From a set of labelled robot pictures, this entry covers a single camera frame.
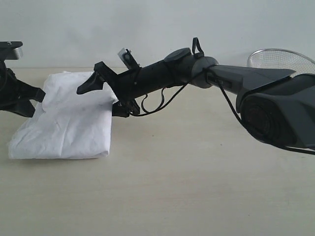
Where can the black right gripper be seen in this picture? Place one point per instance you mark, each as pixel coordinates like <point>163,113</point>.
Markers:
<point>129,85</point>

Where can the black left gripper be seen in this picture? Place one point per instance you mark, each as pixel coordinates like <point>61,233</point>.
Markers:
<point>16,95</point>

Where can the white t-shirt red lettering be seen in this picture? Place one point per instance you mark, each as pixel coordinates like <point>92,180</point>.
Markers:
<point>66,125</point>

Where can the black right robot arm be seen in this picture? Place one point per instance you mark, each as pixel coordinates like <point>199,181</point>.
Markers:
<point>276,106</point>

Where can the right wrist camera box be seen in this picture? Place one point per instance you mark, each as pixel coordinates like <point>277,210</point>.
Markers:
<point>127,58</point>

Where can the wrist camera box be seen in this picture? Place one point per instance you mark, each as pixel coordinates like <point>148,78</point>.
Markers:
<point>127,58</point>
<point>12,53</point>

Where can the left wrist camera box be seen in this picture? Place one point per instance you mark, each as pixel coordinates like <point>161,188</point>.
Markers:
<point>12,53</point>

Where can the round wire mesh basket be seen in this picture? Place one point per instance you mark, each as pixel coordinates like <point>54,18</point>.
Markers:
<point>276,58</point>

